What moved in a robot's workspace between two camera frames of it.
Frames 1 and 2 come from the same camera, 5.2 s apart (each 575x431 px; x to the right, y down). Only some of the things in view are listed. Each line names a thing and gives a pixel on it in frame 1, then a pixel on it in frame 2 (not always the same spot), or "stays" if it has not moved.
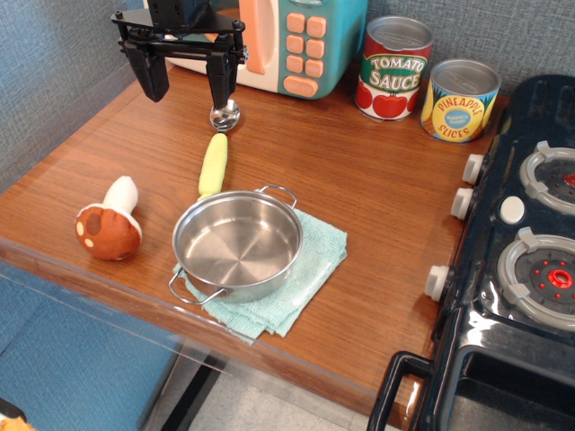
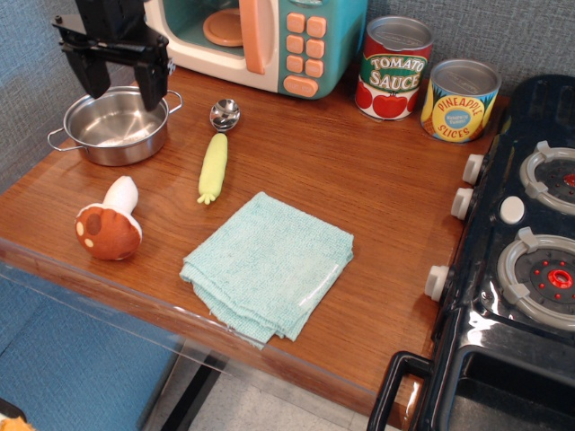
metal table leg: (185, 390) stays
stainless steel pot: (243, 241) to (115, 128)
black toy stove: (502, 355) stays
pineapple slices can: (459, 100) stays
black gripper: (182, 26) to (115, 30)
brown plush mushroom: (110, 230) stays
